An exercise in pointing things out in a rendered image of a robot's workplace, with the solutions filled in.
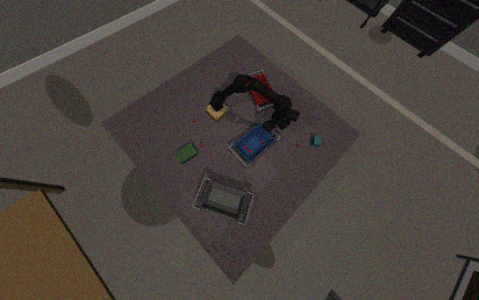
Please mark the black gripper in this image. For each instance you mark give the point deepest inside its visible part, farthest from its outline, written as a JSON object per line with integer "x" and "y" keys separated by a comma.
{"x": 269, "y": 125}

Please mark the teal rectangular block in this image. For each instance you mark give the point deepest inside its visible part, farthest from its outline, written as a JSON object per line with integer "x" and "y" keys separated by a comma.
{"x": 316, "y": 141}

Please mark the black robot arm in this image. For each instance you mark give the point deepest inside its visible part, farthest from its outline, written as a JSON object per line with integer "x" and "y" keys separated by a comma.
{"x": 282, "y": 103}

